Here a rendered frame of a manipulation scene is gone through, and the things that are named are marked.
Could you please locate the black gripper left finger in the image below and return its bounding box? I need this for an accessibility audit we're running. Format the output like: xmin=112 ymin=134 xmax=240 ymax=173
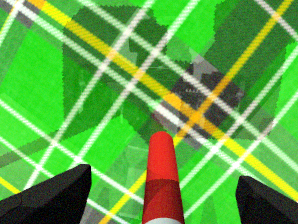
xmin=0 ymin=164 xmax=92 ymax=224

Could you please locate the red peg with white band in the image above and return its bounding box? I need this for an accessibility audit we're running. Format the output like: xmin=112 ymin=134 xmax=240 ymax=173
xmin=141 ymin=131 xmax=185 ymax=224

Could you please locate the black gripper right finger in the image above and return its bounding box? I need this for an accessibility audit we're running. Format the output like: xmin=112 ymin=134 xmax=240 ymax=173
xmin=235 ymin=175 xmax=298 ymax=224

